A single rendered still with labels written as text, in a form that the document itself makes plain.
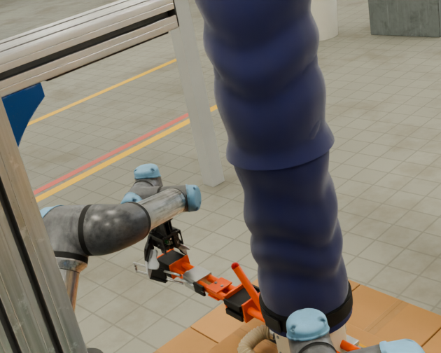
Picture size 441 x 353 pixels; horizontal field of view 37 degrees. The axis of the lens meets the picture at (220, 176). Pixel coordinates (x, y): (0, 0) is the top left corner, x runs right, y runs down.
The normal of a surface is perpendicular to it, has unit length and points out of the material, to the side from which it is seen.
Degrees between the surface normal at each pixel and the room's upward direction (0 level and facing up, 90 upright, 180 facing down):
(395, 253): 0
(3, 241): 90
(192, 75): 90
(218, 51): 75
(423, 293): 0
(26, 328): 90
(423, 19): 90
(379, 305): 0
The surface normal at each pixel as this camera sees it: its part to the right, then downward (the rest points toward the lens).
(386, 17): -0.69, 0.42
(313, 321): -0.18, -0.88
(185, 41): 0.66, 0.20
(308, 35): 0.70, -0.01
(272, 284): -0.75, 0.19
